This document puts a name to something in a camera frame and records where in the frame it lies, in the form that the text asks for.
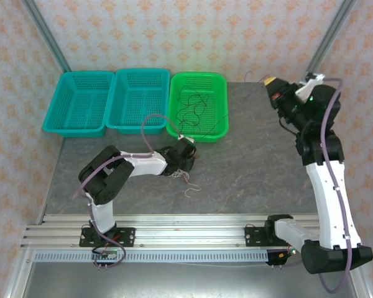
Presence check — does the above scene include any red cable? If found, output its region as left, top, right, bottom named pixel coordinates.
left=179, top=155, right=201, bottom=184

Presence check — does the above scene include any white cable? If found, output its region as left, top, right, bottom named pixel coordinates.
left=168, top=168, right=203, bottom=199

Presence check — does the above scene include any green plastic basket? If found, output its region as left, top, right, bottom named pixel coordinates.
left=165, top=71, right=231, bottom=144

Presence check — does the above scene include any teal plastic basket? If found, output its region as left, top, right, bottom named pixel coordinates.
left=42, top=71, right=116, bottom=138
left=105, top=68, right=171, bottom=136

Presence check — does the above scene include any mauve right arm harness cable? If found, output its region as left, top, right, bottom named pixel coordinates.
left=285, top=77, right=352, bottom=294

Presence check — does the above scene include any mauve arm harness cable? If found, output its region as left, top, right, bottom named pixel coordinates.
left=285, top=77, right=352, bottom=294
left=76, top=114, right=183, bottom=271

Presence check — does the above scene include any mauve left arm harness cable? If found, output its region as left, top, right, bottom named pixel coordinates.
left=76, top=114, right=183, bottom=271

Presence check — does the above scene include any black cable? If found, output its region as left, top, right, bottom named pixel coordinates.
left=173, top=85, right=230, bottom=140

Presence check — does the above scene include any aluminium mounting rail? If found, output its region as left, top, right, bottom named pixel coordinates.
left=20, top=213, right=321, bottom=250

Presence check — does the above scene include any aluminium frame post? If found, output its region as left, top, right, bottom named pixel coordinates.
left=303, top=0, right=357, bottom=77
left=21, top=0, right=71, bottom=74

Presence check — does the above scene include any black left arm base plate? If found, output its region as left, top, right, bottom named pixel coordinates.
left=78, top=227, right=136, bottom=248

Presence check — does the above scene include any slotted grey cable duct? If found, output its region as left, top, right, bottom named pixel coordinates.
left=33, top=250, right=270, bottom=263

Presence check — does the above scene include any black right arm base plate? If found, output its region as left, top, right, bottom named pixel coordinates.
left=244, top=225, right=270, bottom=248

